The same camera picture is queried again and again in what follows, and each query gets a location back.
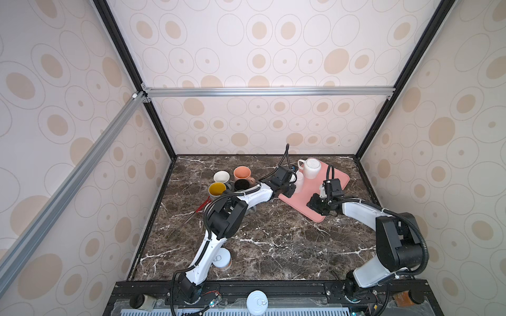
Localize pale pink mug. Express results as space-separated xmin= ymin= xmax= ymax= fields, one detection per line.
xmin=295 ymin=171 xmax=304 ymax=194

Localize pink plastic tray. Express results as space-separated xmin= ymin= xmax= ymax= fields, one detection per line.
xmin=279 ymin=161 xmax=350 ymax=223

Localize cream and pink mug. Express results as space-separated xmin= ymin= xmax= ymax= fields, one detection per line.
xmin=233 ymin=166 xmax=256 ymax=186

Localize black mug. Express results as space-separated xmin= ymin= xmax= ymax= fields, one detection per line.
xmin=233 ymin=179 xmax=251 ymax=192

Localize grey mug white interior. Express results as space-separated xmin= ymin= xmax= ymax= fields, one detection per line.
xmin=213 ymin=171 xmax=230 ymax=184

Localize blue butterfly mug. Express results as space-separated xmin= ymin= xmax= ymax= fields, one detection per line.
xmin=208 ymin=182 xmax=227 ymax=200

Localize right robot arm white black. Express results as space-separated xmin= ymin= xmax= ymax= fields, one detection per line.
xmin=307 ymin=179 xmax=430 ymax=300

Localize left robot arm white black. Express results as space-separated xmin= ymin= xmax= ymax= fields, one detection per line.
xmin=172 ymin=166 xmax=296 ymax=304

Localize orange label tin can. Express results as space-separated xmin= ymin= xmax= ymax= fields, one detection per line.
xmin=213 ymin=248 xmax=231 ymax=271

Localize back aluminium crossbar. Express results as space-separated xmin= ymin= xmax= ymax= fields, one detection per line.
xmin=145 ymin=86 xmax=395 ymax=98

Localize aluminium crossbar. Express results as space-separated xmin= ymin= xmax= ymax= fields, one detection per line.
xmin=145 ymin=86 xmax=395 ymax=98
xmin=1 ymin=91 xmax=147 ymax=296

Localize left aluminium crossbar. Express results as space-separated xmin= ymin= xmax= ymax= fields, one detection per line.
xmin=1 ymin=91 xmax=147 ymax=296

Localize red handled metal tongs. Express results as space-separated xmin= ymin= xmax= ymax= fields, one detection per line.
xmin=184 ymin=197 xmax=212 ymax=224

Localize white can on rail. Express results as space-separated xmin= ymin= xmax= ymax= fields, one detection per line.
xmin=246 ymin=290 xmax=269 ymax=316

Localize brown bottle on rail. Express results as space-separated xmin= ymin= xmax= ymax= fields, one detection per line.
xmin=393 ymin=290 xmax=416 ymax=308

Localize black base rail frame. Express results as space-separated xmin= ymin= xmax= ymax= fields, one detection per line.
xmin=104 ymin=279 xmax=444 ymax=315

